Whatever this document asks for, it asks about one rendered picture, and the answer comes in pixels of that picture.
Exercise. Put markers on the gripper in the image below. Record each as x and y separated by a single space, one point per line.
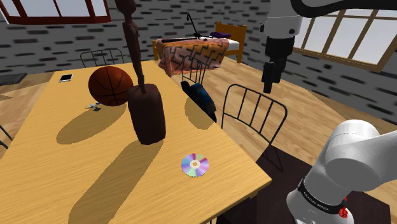
280 48

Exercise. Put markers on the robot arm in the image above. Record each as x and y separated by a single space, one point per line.
347 158

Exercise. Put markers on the wooden framed window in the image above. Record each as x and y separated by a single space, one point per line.
336 38

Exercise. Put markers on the wooden bed with patterned blanket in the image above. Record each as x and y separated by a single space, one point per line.
192 52

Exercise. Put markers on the iridescent compact disc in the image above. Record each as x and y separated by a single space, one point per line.
194 165

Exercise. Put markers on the dark brown wooden figure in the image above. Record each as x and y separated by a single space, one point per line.
146 118

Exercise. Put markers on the brown basketball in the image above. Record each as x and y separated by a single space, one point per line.
107 85

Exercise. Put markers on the red framed window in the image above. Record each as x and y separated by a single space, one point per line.
102 17

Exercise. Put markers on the white phone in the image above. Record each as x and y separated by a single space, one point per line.
66 78

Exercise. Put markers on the wooden table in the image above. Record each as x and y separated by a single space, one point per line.
62 186

